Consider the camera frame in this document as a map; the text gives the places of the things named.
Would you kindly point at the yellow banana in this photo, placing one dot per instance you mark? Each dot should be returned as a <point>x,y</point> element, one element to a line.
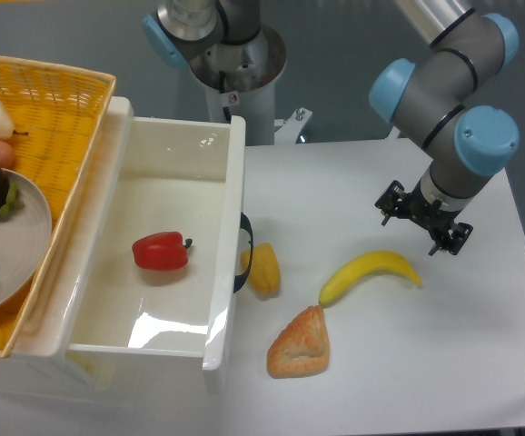
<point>362,266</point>

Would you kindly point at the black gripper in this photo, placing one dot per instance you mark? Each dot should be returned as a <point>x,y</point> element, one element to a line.
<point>447,236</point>

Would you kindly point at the grey plate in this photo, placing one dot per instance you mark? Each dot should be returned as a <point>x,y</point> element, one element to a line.
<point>24,237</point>

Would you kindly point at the metal table bracket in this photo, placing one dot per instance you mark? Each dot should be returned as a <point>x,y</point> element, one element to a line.
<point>292,130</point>

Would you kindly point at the white top drawer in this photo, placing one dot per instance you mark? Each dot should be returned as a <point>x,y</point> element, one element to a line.
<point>159,293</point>

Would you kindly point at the white drawer cabinet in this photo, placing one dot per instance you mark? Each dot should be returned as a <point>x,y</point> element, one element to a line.
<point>41,363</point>

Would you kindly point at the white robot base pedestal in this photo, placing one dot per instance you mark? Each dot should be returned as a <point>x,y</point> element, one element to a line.
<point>239,80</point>

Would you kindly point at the golden pastry croissant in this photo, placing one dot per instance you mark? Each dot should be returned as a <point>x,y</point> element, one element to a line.
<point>302,348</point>

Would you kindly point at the yellow woven basket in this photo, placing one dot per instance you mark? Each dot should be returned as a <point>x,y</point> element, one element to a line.
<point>60,108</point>

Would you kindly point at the yellow bell pepper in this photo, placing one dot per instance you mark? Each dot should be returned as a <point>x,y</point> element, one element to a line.
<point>265,276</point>

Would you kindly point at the red bell pepper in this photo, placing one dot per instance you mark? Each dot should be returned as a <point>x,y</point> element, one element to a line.
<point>166,251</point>

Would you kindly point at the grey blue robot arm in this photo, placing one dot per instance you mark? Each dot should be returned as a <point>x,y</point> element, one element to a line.
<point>467,146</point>

